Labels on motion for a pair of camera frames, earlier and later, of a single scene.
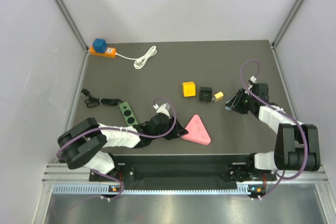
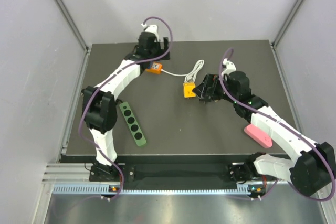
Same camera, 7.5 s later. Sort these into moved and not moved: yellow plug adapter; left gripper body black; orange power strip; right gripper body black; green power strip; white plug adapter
Moved: orange power strip; white plug adapter; left gripper body black; right gripper body black
Not moved: green power strip; yellow plug adapter
